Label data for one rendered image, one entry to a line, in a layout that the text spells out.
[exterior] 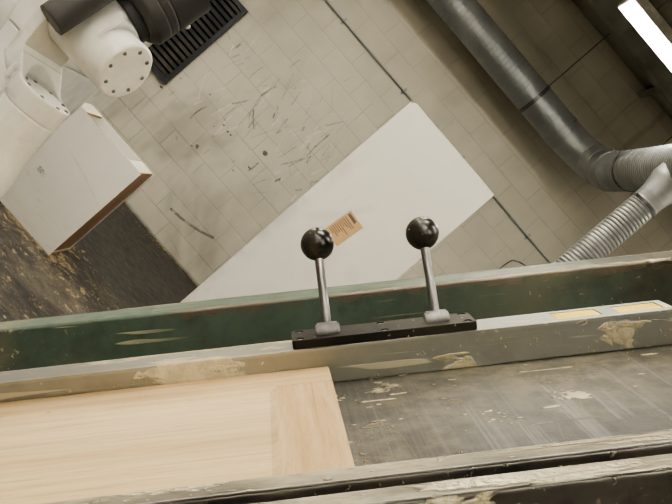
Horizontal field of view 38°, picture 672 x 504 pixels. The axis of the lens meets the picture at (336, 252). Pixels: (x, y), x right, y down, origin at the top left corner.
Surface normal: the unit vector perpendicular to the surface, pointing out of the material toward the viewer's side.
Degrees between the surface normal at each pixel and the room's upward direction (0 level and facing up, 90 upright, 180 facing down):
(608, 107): 90
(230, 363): 90
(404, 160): 90
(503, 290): 90
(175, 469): 54
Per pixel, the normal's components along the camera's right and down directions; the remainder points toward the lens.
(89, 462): -0.09, -0.99
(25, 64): 0.94, -0.06
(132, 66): 0.65, 0.65
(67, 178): 0.01, 0.07
